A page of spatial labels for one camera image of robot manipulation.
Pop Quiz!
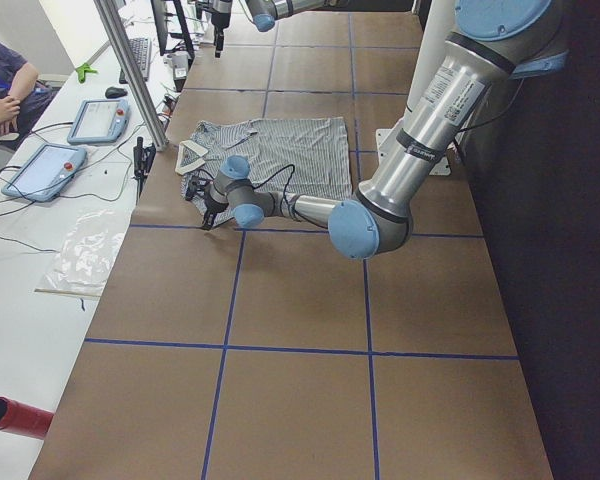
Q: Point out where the far teach pendant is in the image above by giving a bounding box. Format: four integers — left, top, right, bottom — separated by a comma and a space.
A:
67, 98, 130, 145

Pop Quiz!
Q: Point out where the seated person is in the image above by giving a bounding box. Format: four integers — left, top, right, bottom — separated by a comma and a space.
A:
0, 43, 56, 150

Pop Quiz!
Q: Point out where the black keyboard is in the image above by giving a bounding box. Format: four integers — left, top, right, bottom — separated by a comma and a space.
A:
129, 37, 152, 80

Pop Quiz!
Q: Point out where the black folded tripod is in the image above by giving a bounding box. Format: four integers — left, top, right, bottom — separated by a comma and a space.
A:
133, 136, 156, 201

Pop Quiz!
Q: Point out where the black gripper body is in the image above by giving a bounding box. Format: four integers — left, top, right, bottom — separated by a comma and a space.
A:
203, 187, 227, 216
212, 11, 230, 48

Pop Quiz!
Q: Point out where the green clamp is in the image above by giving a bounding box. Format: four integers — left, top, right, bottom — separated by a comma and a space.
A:
75, 63, 98, 84

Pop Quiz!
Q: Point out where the near teach pendant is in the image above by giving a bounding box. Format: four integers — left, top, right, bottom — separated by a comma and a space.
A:
1, 143, 87, 202

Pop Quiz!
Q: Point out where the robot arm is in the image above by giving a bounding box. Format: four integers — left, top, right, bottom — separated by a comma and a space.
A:
202, 1, 569, 259
194, 0, 348, 58

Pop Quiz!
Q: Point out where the teach pendant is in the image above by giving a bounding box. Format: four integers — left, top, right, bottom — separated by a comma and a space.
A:
67, 98, 130, 145
1, 143, 87, 202

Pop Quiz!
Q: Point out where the striped polo shirt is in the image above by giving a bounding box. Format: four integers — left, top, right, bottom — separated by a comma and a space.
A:
182, 117, 352, 228

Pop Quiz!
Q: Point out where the clear plastic bag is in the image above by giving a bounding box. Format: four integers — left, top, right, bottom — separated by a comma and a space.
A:
35, 209, 131, 298

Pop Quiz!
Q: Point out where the white long side table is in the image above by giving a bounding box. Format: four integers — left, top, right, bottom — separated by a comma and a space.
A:
0, 0, 191, 480

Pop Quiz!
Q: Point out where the black monitor stand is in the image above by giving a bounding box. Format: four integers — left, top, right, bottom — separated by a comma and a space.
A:
149, 0, 197, 56

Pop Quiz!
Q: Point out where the black computer mouse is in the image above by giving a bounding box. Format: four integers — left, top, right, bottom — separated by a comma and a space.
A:
105, 87, 127, 99

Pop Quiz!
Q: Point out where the aluminium frame post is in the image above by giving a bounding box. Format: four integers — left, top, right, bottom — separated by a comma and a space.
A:
94, 0, 169, 152

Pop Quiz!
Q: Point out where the red cardboard tube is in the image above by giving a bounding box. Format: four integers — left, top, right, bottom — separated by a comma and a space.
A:
0, 397, 54, 440

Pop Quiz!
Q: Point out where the brown paper table cover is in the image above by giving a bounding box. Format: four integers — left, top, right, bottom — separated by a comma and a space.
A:
27, 10, 556, 480

